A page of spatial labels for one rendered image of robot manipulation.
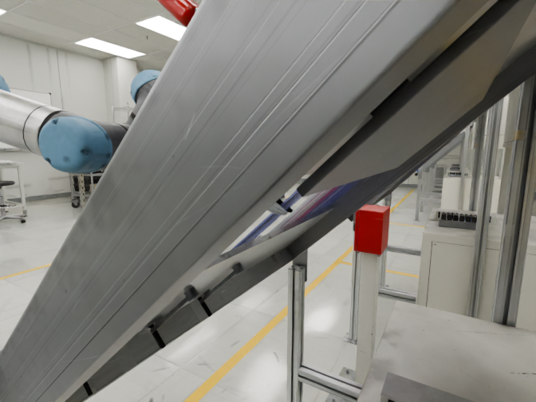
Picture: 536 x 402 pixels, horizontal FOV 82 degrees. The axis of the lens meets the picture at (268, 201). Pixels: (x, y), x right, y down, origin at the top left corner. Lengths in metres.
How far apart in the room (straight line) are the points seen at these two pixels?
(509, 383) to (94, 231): 0.64
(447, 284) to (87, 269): 1.56
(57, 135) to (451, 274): 1.52
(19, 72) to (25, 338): 7.44
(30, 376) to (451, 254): 1.51
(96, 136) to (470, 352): 0.72
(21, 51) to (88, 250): 7.62
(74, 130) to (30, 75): 7.27
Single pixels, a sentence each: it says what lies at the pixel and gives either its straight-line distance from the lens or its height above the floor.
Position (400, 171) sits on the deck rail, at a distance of 0.77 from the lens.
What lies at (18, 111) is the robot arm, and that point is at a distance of 0.56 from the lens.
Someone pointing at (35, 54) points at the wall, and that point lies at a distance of 7.86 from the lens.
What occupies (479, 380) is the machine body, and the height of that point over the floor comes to 0.62.
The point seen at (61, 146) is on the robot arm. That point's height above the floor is 0.99.
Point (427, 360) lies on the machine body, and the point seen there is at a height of 0.62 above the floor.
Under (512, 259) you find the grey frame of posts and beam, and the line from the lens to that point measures 0.83.
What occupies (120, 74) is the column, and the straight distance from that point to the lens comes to 8.05.
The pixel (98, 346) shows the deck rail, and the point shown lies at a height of 0.88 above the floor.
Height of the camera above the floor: 0.99
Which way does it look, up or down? 9 degrees down
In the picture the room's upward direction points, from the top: straight up
